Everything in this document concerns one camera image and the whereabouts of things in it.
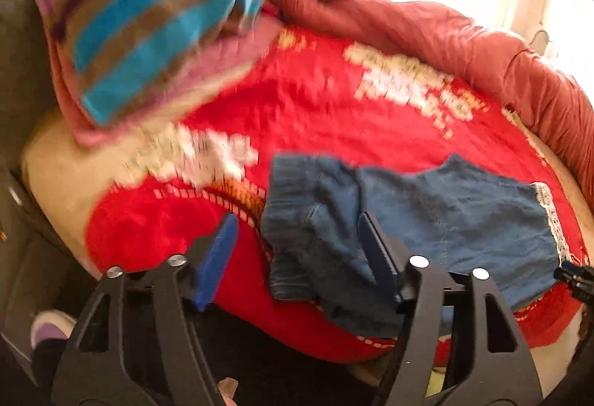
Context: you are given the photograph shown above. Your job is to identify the red floral blanket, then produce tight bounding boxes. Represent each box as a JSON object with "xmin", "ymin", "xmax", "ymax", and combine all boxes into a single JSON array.
[{"xmin": 86, "ymin": 23, "xmax": 590, "ymax": 365}]

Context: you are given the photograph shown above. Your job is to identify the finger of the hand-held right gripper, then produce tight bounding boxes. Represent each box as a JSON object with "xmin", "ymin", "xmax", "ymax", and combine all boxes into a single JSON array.
[{"xmin": 554, "ymin": 261, "xmax": 594, "ymax": 301}]

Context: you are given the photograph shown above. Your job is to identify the red-pink duvet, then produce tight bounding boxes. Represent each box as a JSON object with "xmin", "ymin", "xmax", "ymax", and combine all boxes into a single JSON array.
[{"xmin": 264, "ymin": 0, "xmax": 594, "ymax": 216}]

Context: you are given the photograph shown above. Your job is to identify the person's left hand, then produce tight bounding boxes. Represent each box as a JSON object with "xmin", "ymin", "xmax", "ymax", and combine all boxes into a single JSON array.
[{"xmin": 217, "ymin": 378, "xmax": 240, "ymax": 406}]

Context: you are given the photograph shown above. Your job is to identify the striped pillow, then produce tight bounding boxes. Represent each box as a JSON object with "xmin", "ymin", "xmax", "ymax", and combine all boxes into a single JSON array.
[{"xmin": 32, "ymin": 0, "xmax": 267, "ymax": 128}]

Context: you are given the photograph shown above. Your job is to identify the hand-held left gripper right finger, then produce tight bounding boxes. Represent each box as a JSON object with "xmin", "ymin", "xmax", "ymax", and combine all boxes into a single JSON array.
[{"xmin": 357, "ymin": 210, "xmax": 544, "ymax": 406}]

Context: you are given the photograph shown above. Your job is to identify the blue denim pants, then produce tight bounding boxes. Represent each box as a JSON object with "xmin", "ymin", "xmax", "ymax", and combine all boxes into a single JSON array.
[{"xmin": 261, "ymin": 154, "xmax": 571, "ymax": 339}]

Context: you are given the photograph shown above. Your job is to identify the pink quilted pillow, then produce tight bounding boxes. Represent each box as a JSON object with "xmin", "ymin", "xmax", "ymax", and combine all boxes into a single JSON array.
[{"xmin": 44, "ymin": 12, "xmax": 284, "ymax": 149}]

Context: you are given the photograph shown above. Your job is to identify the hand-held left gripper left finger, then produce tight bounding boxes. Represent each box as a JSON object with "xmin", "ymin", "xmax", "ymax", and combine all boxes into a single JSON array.
[{"xmin": 50, "ymin": 212, "xmax": 240, "ymax": 406}]

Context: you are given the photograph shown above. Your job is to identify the purple and white shoe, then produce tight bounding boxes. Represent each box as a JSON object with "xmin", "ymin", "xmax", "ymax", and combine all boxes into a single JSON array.
[{"xmin": 30, "ymin": 311, "xmax": 78, "ymax": 351}]

